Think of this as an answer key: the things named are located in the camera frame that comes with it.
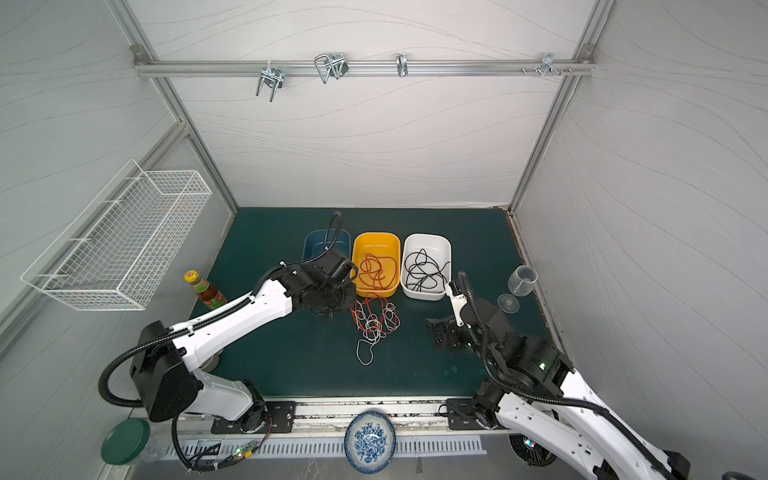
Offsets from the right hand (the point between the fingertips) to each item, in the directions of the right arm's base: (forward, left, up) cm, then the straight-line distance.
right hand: (445, 314), depth 69 cm
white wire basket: (+7, +77, +12) cm, 78 cm away
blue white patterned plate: (-24, +17, -20) cm, 36 cm away
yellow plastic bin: (+30, +20, -20) cm, 41 cm away
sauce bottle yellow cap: (+8, +66, -10) cm, 68 cm away
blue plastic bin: (+34, +43, -18) cm, 58 cm away
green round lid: (-27, +67, -8) cm, 73 cm away
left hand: (+5, +24, -7) cm, 25 cm away
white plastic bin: (+34, -2, -18) cm, 39 cm away
